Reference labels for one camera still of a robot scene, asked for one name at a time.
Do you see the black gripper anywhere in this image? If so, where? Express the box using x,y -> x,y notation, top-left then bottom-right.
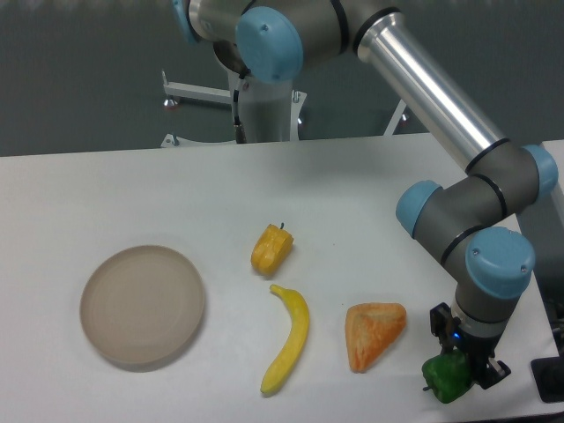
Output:
429,302 -> 511,390

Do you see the black device at table edge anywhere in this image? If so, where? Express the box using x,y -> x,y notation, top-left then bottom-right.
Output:
531,357 -> 563,404

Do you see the yellow toy bell pepper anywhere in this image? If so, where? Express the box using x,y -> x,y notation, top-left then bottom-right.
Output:
250,224 -> 293,277

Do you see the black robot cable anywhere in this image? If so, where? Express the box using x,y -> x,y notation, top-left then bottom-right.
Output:
232,70 -> 250,145

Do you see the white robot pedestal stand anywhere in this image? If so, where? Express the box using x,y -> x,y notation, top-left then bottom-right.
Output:
162,41 -> 413,147

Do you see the orange triangular toy bread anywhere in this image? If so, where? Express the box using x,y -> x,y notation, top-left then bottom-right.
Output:
345,302 -> 407,373

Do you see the green toy bell pepper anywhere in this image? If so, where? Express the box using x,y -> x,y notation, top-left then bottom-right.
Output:
421,350 -> 472,404

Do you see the beige round plate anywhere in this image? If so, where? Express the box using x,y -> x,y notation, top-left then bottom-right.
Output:
79,245 -> 205,372

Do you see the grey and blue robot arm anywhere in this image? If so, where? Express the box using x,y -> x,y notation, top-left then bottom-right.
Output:
172,1 -> 559,389

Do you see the yellow toy banana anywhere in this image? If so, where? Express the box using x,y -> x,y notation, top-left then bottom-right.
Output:
260,284 -> 310,397

